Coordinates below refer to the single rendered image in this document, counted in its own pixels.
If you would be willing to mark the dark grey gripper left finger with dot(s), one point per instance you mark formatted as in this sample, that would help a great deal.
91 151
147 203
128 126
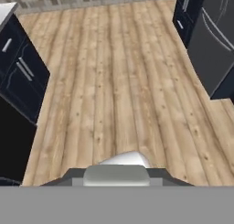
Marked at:
74 176

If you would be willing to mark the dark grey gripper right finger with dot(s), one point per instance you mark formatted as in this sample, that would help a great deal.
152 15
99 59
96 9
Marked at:
158 175

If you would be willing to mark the white rounded object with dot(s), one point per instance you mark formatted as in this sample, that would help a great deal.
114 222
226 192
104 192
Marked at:
129 158

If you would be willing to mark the pale grey rounded block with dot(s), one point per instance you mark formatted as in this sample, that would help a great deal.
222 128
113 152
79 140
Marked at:
117 176

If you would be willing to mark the black panel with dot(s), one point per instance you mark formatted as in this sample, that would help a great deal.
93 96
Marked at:
13 142

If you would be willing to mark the dark navy cupboard run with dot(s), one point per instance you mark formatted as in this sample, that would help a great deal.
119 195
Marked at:
21 72

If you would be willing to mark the tall dark navy cupboard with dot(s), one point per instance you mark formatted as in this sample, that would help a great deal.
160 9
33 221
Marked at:
187 14

